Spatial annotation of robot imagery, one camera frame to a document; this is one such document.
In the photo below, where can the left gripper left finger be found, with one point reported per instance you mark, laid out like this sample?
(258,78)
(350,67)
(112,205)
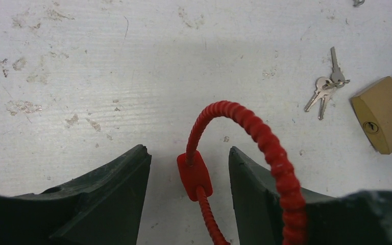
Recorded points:
(103,206)

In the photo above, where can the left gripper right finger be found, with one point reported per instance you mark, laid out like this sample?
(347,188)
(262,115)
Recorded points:
(364,217)

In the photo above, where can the red cable padlock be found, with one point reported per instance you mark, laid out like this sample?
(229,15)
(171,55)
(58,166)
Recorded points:
(197,183)

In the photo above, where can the brass padlock short shackle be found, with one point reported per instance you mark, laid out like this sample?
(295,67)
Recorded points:
(373,109)

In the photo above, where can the loose silver keys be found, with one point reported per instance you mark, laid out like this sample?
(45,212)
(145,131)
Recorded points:
(326,87)

